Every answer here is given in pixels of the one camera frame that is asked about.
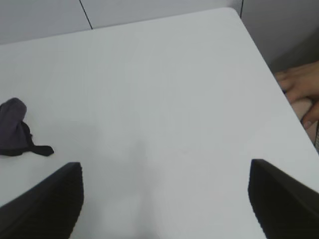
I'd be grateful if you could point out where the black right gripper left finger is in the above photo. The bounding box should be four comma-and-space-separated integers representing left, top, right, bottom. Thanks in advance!
0, 161, 84, 239

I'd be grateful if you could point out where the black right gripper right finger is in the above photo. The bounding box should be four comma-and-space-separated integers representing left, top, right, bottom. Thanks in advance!
248, 159, 319, 239

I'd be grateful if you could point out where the purple cloth with black trim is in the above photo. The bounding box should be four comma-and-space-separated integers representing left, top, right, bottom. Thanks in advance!
0, 97, 54, 157

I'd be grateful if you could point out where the person's bare hand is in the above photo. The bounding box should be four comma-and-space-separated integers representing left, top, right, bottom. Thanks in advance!
275, 63, 319, 128

